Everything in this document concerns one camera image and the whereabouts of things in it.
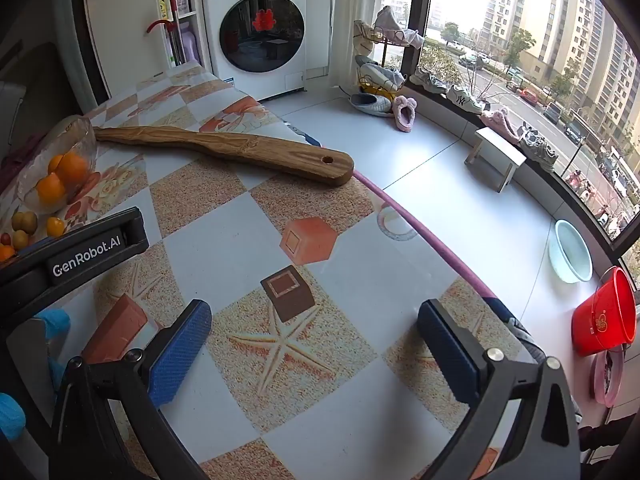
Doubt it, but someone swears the red-handled mop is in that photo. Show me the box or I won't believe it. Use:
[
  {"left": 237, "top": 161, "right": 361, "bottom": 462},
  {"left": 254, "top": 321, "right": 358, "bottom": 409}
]
[{"left": 146, "top": 0, "right": 182, "bottom": 68}]

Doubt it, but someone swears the purple plastic container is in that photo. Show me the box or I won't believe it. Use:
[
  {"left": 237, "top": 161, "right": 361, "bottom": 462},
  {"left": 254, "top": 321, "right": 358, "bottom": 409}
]
[{"left": 177, "top": 29, "right": 200, "bottom": 63}]

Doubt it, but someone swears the clear glass bowl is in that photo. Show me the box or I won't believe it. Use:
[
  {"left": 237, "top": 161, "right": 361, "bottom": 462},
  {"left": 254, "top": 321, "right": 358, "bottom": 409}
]
[{"left": 12, "top": 115, "right": 99, "bottom": 216}]

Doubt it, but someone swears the gold wire shoe rack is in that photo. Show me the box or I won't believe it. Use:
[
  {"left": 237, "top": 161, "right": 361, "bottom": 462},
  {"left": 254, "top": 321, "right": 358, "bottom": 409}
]
[{"left": 354, "top": 5, "right": 426, "bottom": 96}]

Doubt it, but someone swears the white wooden stool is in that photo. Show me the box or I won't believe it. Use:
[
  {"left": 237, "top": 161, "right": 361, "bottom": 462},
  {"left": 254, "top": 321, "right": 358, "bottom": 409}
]
[{"left": 464, "top": 127, "right": 528, "bottom": 194}]

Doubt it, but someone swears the checked printed tablecloth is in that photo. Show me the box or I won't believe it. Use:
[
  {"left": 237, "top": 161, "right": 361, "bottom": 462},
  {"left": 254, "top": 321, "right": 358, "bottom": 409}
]
[{"left": 0, "top": 62, "right": 541, "bottom": 480}]

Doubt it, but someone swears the white sneaker with black logo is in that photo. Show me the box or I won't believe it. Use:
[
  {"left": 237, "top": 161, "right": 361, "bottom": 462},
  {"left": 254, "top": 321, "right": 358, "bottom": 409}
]
[{"left": 446, "top": 84, "right": 487, "bottom": 115}]

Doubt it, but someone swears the pale blue wash basin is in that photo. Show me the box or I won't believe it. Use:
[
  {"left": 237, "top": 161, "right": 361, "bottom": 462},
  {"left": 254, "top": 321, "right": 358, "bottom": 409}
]
[{"left": 548, "top": 219, "right": 594, "bottom": 284}]

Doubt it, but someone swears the pink plastic basin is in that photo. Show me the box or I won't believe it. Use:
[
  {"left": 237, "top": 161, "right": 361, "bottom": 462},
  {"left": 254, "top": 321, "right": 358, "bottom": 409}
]
[{"left": 589, "top": 347, "right": 627, "bottom": 408}]

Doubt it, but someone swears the grey-blue slipper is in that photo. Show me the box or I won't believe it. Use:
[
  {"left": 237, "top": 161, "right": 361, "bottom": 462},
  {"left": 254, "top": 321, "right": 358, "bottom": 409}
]
[{"left": 348, "top": 92, "right": 392, "bottom": 117}]

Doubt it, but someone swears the long wooden paddle board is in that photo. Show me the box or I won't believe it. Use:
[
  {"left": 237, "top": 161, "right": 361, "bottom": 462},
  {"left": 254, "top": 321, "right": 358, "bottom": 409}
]
[{"left": 94, "top": 125, "right": 355, "bottom": 187}]

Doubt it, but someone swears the grey sneaker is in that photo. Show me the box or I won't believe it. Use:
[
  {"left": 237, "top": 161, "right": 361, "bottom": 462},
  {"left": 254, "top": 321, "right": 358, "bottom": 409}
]
[
  {"left": 519, "top": 127, "right": 559, "bottom": 173},
  {"left": 409, "top": 66, "right": 447, "bottom": 95}
]

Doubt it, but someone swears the red plastic bucket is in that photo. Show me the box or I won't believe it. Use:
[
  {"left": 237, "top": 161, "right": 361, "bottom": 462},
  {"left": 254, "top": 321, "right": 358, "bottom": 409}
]
[{"left": 571, "top": 266, "right": 638, "bottom": 358}]

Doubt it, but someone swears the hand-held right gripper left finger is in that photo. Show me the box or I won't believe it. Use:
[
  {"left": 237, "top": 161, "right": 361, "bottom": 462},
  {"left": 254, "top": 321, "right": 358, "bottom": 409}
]
[{"left": 49, "top": 299, "right": 214, "bottom": 480}]

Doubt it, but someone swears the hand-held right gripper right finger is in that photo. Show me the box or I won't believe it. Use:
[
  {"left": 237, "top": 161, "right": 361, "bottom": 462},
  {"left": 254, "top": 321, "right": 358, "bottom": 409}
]
[{"left": 416, "top": 298, "right": 582, "bottom": 480}]

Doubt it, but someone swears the magenta cloth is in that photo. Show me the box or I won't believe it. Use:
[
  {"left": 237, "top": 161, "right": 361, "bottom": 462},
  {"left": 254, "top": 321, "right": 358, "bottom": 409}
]
[{"left": 0, "top": 132, "right": 48, "bottom": 181}]

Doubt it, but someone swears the white washing machine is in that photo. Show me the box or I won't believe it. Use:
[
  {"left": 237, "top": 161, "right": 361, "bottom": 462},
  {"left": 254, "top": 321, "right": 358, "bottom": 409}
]
[{"left": 199, "top": 0, "right": 307, "bottom": 102}]

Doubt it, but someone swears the person's left hand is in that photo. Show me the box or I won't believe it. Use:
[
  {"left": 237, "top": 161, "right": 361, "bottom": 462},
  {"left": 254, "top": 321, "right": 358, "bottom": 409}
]
[{"left": 0, "top": 307, "right": 71, "bottom": 443}]

